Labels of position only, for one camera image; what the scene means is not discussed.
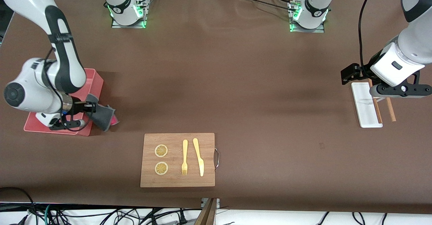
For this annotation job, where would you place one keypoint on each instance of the yellow plastic knife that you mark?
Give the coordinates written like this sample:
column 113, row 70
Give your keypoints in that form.
column 199, row 157

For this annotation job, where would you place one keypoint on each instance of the small metal bracket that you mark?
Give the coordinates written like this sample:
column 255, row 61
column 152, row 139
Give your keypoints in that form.
column 218, row 202

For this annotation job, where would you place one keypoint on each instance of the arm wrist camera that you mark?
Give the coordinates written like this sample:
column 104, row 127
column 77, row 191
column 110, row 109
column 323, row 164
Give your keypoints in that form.
column 401, row 90
column 67, row 126

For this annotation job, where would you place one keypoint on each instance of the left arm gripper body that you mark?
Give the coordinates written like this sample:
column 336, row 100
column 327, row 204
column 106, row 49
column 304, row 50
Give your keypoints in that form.
column 365, row 69

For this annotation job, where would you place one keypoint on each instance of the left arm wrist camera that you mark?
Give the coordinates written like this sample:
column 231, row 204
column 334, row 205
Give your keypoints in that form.
column 401, row 90

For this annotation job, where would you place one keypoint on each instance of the black power plug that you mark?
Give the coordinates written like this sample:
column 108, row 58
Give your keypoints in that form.
column 182, row 218

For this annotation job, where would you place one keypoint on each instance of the grey and pink cloth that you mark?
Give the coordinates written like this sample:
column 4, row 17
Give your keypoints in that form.
column 103, row 117

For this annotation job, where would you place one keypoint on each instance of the lemon slice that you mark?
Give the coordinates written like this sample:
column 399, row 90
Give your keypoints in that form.
column 161, row 150
column 161, row 168

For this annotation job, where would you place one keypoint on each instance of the yellow plastic fork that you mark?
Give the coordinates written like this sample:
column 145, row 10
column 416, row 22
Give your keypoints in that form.
column 185, row 147

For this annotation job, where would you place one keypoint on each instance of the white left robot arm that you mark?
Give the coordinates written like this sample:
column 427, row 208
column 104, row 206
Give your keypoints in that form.
column 411, row 39

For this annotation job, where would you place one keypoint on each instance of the white rectangular tray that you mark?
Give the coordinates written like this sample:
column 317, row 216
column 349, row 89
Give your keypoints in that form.
column 362, row 107

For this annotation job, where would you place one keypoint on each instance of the wooden cutting board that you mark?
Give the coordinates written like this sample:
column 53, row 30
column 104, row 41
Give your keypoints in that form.
column 175, row 181

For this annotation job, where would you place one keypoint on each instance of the white band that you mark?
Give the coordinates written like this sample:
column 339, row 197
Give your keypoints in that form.
column 379, row 99

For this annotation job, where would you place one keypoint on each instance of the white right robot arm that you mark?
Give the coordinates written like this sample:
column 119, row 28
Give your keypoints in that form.
column 30, row 90

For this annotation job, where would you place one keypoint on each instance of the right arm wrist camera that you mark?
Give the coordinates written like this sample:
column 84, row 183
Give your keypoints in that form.
column 67, row 126

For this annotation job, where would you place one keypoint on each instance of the pink plastic bin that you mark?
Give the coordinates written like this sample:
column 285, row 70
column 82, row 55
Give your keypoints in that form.
column 94, row 83

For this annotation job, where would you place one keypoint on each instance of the wooden post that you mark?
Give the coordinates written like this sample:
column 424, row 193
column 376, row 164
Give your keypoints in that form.
column 206, row 216

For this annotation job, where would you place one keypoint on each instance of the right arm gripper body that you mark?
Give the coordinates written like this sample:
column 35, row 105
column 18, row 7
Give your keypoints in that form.
column 78, row 107

